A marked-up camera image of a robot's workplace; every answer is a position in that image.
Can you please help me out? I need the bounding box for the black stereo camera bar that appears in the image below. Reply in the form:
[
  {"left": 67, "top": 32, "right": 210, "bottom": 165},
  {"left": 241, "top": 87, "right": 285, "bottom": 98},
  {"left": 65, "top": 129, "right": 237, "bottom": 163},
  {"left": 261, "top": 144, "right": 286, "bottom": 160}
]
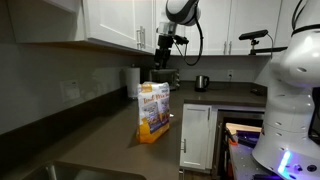
[{"left": 238, "top": 29, "right": 269, "bottom": 42}]

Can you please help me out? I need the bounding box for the steel kitchen sink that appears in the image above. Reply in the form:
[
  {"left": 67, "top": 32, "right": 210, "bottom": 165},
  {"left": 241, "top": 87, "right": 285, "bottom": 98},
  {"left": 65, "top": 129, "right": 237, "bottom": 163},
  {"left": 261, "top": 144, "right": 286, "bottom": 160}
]
[{"left": 23, "top": 161, "right": 148, "bottom": 180}]

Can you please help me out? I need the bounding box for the big orange white snack pack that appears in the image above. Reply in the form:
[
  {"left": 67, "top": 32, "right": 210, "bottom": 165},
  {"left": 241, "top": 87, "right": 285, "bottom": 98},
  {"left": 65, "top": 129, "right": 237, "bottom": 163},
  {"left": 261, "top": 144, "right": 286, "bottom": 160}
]
[{"left": 136, "top": 81, "right": 172, "bottom": 144}]

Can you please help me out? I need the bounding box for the orange handled tool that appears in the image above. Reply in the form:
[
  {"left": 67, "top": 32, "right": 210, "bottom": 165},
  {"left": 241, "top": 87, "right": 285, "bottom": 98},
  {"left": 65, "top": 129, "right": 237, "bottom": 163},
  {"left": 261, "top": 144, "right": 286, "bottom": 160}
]
[{"left": 225, "top": 127, "right": 240, "bottom": 147}]

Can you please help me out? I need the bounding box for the silver toaster oven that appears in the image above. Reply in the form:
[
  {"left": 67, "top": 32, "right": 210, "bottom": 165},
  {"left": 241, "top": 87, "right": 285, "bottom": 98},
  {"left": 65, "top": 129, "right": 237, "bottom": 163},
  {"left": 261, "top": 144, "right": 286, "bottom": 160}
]
[{"left": 148, "top": 68, "right": 181, "bottom": 92}]

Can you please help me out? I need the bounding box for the white wall switch plate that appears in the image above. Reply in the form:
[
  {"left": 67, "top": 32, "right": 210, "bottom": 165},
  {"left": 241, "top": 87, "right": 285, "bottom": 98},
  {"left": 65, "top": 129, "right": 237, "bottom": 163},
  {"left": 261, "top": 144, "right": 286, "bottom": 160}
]
[{"left": 59, "top": 79, "right": 81, "bottom": 103}]

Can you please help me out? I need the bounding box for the purple blue tool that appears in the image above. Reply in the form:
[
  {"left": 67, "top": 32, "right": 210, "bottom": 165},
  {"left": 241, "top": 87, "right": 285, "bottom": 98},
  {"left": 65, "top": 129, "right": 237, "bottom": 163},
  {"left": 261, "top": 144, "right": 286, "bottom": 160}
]
[{"left": 235, "top": 130, "right": 261, "bottom": 148}]

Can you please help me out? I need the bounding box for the steel electric kettle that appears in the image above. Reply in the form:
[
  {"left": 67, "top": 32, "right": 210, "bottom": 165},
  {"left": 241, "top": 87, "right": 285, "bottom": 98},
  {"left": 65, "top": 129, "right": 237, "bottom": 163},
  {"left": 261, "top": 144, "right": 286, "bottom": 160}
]
[{"left": 194, "top": 75, "right": 211, "bottom": 93}]

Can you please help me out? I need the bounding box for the white paper towel roll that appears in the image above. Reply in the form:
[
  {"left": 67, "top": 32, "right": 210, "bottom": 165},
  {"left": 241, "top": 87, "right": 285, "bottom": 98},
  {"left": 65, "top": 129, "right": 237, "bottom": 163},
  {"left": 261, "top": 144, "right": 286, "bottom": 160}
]
[{"left": 125, "top": 66, "right": 141, "bottom": 99}]

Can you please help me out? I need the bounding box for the wooden board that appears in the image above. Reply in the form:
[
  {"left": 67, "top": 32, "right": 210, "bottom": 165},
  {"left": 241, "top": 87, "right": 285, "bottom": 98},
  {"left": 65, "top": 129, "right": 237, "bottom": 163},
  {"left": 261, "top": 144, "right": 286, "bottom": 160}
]
[{"left": 225, "top": 122, "right": 263, "bottom": 136}]

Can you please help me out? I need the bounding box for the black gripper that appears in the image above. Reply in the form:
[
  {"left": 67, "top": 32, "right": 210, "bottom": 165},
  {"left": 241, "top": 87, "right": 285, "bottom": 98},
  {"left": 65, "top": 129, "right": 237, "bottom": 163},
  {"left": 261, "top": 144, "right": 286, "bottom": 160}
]
[{"left": 153, "top": 34, "right": 175, "bottom": 71}]

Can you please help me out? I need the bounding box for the white lower cabinet door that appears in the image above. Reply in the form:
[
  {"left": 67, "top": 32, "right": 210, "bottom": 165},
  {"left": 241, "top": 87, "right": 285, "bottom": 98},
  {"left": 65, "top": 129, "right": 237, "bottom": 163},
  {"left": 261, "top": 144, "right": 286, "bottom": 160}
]
[{"left": 179, "top": 103, "right": 213, "bottom": 171}]

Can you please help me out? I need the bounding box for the white cabinet door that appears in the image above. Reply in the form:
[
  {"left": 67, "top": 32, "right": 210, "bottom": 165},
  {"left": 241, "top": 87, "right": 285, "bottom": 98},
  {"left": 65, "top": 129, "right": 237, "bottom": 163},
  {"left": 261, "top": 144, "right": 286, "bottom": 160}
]
[
  {"left": 133, "top": 0, "right": 156, "bottom": 55},
  {"left": 154, "top": 0, "right": 186, "bottom": 56},
  {"left": 179, "top": 103, "right": 213, "bottom": 171},
  {"left": 183, "top": 0, "right": 232, "bottom": 56},
  {"left": 82, "top": 0, "right": 136, "bottom": 50},
  {"left": 227, "top": 0, "right": 283, "bottom": 56}
]

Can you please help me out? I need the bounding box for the white upper cabinet door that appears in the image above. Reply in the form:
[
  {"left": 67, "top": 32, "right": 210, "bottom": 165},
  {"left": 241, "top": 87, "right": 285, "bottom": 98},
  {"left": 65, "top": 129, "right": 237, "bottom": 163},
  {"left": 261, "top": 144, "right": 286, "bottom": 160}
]
[
  {"left": 133, "top": 0, "right": 156, "bottom": 55},
  {"left": 183, "top": 0, "right": 232, "bottom": 56},
  {"left": 154, "top": 0, "right": 186, "bottom": 56},
  {"left": 227, "top": 0, "right": 283, "bottom": 56},
  {"left": 82, "top": 0, "right": 136, "bottom": 50}
]

